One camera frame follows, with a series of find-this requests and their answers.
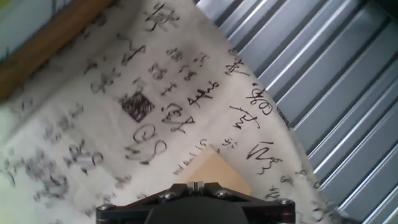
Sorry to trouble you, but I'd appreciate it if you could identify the small wooden block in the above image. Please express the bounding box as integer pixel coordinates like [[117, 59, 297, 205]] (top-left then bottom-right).
[[178, 144, 252, 197]]

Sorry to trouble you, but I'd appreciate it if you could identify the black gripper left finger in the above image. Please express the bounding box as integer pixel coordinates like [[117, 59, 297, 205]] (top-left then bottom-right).
[[95, 181, 197, 224]]

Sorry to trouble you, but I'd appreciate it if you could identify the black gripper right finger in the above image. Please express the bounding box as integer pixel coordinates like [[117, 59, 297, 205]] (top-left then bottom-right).
[[196, 181, 296, 224]]

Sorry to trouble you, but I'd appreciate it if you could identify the wooden picture frame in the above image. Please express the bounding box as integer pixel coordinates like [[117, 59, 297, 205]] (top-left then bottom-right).
[[0, 0, 116, 102]]

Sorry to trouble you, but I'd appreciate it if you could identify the beige calligraphy print cloth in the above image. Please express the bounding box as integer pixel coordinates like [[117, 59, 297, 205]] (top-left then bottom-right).
[[0, 0, 358, 224]]

